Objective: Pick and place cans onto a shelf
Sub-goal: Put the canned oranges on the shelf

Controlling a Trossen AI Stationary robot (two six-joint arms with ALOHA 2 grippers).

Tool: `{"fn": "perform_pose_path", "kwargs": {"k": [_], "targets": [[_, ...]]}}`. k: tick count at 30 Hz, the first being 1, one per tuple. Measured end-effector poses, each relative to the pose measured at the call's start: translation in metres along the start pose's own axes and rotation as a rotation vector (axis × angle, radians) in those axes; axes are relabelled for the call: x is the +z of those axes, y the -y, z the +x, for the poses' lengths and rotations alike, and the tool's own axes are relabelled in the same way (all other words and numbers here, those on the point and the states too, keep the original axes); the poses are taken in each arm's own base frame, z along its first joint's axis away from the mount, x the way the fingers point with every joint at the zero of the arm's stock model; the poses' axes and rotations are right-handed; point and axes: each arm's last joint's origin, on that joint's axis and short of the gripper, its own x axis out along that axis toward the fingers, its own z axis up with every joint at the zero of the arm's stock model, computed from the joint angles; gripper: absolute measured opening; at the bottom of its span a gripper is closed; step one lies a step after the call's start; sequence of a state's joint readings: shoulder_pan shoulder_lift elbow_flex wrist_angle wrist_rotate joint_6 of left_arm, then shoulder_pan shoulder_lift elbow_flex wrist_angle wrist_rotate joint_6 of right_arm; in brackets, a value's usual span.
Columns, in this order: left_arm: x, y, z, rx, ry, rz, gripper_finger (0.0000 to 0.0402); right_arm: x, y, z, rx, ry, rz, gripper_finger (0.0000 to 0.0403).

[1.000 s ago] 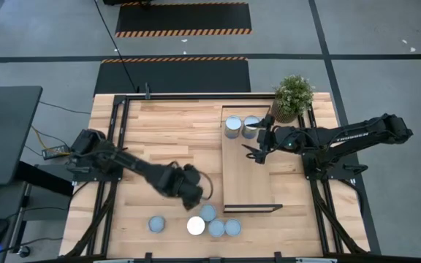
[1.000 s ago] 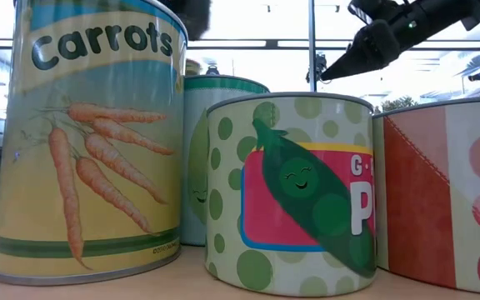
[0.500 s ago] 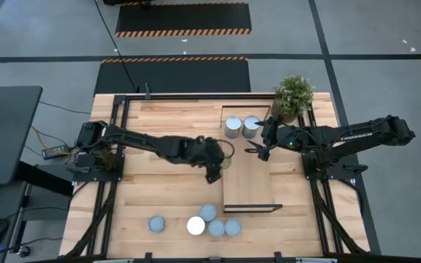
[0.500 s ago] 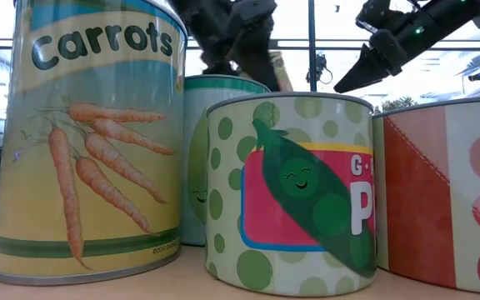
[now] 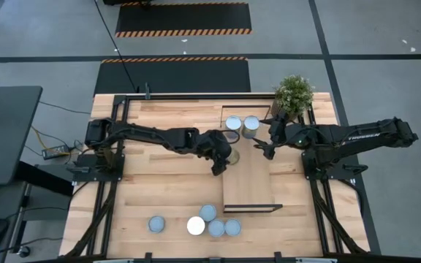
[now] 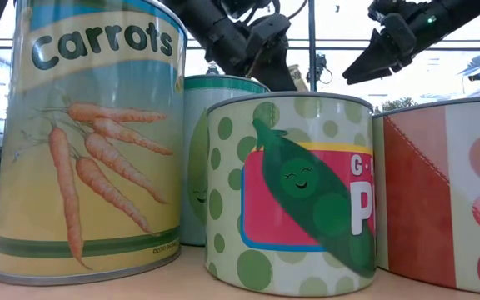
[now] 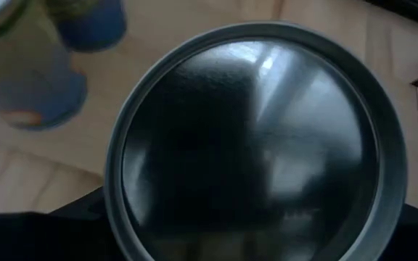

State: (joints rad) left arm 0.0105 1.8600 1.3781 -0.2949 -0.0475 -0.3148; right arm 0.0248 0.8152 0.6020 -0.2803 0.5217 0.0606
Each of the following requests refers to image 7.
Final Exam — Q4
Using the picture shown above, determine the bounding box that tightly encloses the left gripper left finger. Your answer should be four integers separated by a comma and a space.
0, 186, 125, 261

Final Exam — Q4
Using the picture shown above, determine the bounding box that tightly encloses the peaches tin can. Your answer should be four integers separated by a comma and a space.
0, 0, 89, 131

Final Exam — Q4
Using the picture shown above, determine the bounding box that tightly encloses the large carrots tin can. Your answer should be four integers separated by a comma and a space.
103, 20, 409, 261

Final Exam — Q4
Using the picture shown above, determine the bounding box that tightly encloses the blue tin can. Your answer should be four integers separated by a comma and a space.
47, 0, 128, 53

